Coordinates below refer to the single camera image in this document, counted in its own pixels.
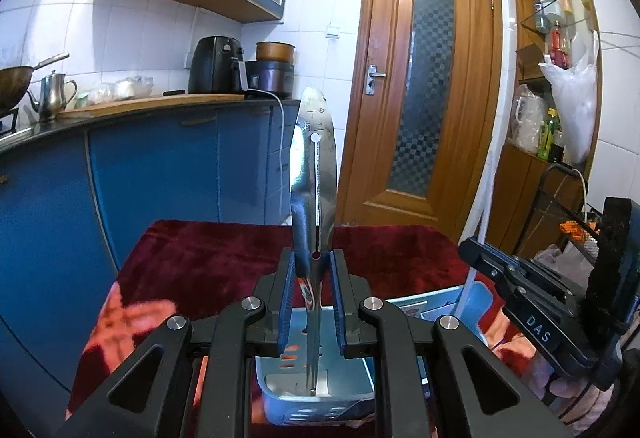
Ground wooden door with glass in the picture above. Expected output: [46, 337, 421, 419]
[337, 0, 502, 240]

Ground black air fryer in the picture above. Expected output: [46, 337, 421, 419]
[188, 35, 243, 94]

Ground black wok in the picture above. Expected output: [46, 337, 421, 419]
[0, 53, 70, 117]

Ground black wire cart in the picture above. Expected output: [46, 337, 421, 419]
[512, 163, 602, 265]

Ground wooden shelf unit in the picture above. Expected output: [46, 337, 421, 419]
[487, 0, 593, 257]

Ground red floral blanket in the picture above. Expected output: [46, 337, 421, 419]
[64, 218, 542, 438]

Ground white plastic bag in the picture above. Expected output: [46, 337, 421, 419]
[538, 32, 599, 164]

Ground steel kettle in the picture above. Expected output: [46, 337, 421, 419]
[27, 71, 78, 123]

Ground light blue utensil box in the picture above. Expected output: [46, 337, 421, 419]
[255, 281, 494, 426]

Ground stainless steel spatula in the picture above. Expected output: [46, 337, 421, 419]
[290, 86, 337, 397]

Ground rice cooker with brown pot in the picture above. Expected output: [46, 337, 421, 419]
[245, 41, 295, 98]

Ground blue base cabinets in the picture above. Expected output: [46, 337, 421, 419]
[1, 99, 298, 437]

